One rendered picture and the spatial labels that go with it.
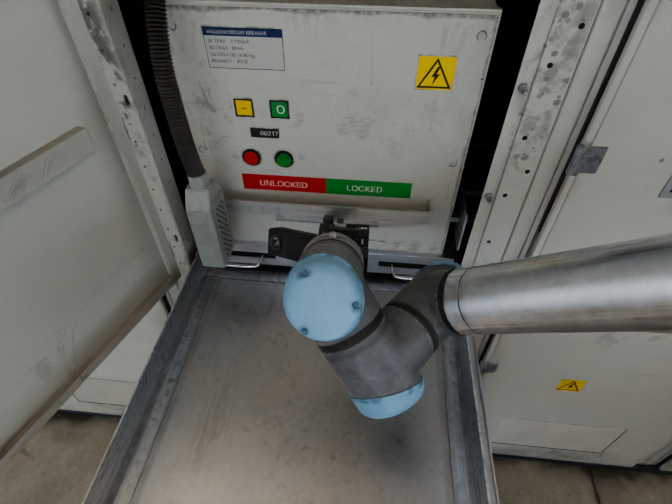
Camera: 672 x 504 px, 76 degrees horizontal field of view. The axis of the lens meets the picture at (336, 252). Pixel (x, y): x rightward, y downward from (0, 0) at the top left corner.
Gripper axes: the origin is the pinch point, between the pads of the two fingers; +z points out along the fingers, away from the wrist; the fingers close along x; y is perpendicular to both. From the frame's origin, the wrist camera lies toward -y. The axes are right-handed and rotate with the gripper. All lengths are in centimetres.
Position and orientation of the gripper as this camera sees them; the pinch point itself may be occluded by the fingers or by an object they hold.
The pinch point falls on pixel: (330, 231)
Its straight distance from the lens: 82.6
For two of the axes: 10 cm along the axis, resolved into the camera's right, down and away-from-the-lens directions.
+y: 10.0, 0.7, -0.6
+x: 0.5, -9.6, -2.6
